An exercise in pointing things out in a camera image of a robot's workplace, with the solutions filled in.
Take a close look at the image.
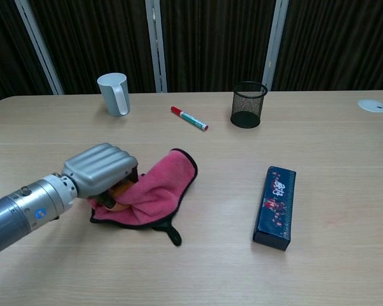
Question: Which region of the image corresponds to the light grey mug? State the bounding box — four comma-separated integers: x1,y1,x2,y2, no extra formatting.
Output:
96,72,131,118

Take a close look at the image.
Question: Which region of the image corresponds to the black mesh pen holder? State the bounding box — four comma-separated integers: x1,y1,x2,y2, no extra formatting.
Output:
230,80,269,129

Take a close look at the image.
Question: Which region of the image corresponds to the grey metal partition post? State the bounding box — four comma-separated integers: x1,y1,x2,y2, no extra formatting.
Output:
145,0,169,94
13,0,65,96
261,0,290,92

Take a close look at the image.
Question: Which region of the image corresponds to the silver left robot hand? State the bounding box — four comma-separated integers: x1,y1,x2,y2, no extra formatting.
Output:
61,142,139,212

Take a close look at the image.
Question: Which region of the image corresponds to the red and green marker pen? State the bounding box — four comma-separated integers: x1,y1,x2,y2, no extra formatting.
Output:
170,106,210,132

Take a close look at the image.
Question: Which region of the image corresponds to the grey cable grommet cover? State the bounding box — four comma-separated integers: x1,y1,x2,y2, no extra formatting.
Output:
357,99,383,113

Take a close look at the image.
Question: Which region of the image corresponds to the pink microfiber cloth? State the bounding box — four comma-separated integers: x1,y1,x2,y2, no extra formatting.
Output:
89,148,199,247

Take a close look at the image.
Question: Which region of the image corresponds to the dark blue printed box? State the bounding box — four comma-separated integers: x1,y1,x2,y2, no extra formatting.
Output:
252,166,297,252

